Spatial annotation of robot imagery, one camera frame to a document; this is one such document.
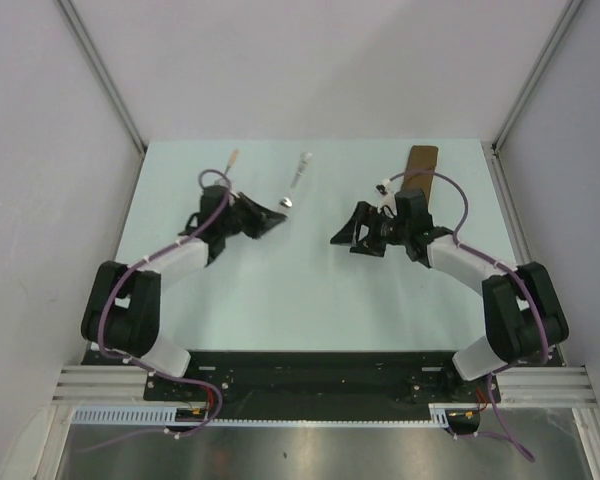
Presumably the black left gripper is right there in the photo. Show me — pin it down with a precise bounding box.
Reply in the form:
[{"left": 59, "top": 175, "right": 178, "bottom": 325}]
[{"left": 219, "top": 192, "right": 285, "bottom": 240}]

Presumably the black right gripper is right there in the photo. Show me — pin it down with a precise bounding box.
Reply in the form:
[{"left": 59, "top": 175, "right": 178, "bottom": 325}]
[{"left": 331, "top": 201, "right": 410, "bottom": 257}]

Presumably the spoon with wooden handle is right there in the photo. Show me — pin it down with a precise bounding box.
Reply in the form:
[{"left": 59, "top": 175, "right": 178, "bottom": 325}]
[{"left": 224, "top": 148, "right": 240, "bottom": 177}]

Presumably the metal fork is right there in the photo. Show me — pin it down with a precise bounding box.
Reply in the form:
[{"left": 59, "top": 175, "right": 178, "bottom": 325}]
[{"left": 278, "top": 152, "right": 313, "bottom": 212}]

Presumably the brown cloth napkin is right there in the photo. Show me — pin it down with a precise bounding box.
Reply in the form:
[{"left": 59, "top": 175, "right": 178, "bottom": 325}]
[{"left": 400, "top": 145, "right": 439, "bottom": 212}]

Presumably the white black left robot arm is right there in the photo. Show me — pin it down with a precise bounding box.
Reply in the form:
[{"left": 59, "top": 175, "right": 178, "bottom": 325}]
[{"left": 80, "top": 185, "right": 287, "bottom": 400}]

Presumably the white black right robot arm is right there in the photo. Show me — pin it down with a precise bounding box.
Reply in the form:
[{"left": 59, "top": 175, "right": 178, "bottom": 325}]
[{"left": 330, "top": 189, "right": 569, "bottom": 401}]

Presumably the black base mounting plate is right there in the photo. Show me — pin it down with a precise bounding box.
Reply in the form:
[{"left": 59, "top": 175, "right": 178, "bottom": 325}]
[{"left": 145, "top": 351, "right": 501, "bottom": 433}]

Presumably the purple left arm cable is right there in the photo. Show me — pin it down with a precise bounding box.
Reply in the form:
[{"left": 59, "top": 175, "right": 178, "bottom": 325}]
[{"left": 74, "top": 169, "right": 241, "bottom": 454}]

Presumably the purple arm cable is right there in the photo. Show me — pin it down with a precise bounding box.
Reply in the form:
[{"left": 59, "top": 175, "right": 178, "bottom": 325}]
[
  {"left": 74, "top": 169, "right": 241, "bottom": 454},
  {"left": 374, "top": 169, "right": 554, "bottom": 464}
]

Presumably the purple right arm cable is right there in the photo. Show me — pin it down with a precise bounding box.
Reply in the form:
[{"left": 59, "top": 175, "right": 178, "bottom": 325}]
[{"left": 374, "top": 169, "right": 554, "bottom": 464}]

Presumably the aluminium corner post right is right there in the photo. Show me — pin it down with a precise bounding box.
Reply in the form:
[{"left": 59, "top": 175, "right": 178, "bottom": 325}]
[{"left": 489, "top": 0, "right": 600, "bottom": 151}]

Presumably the aluminium corner post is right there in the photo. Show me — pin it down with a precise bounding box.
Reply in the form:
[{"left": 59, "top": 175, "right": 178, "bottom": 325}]
[
  {"left": 489, "top": 0, "right": 600, "bottom": 151},
  {"left": 53, "top": 0, "right": 148, "bottom": 159}
]

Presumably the white slotted cable duct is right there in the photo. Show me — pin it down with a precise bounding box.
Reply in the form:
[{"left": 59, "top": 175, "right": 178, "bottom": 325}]
[{"left": 72, "top": 402, "right": 454, "bottom": 427}]

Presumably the aluminium front rail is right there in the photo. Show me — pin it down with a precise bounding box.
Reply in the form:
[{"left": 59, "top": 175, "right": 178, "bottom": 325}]
[{"left": 53, "top": 365, "right": 597, "bottom": 408}]

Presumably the aluminium corner post left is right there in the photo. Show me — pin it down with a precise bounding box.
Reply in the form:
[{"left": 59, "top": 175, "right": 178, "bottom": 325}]
[{"left": 53, "top": 0, "right": 148, "bottom": 159}]

